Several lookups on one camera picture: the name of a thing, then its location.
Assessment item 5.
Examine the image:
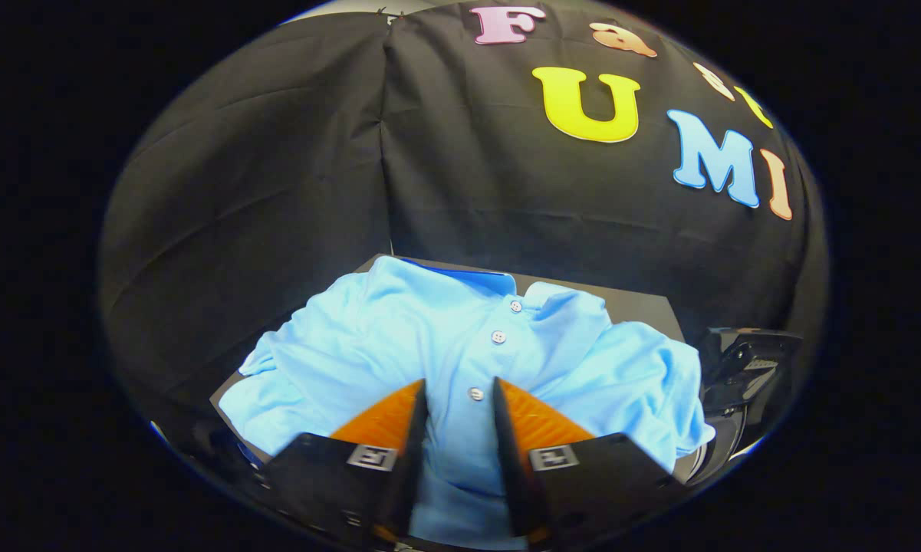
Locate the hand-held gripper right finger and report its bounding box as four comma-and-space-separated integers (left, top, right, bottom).
492, 376, 687, 547

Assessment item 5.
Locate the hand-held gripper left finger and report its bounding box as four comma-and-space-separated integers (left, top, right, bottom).
257, 378, 430, 550

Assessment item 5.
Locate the light blue polo shirt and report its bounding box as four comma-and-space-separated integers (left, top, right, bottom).
219, 255, 715, 550

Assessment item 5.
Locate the dark glass washing machine lid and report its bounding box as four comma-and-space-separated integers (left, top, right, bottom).
698, 327, 802, 412

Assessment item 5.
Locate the grey cabinet with black top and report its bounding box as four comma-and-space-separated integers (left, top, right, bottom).
209, 253, 687, 462

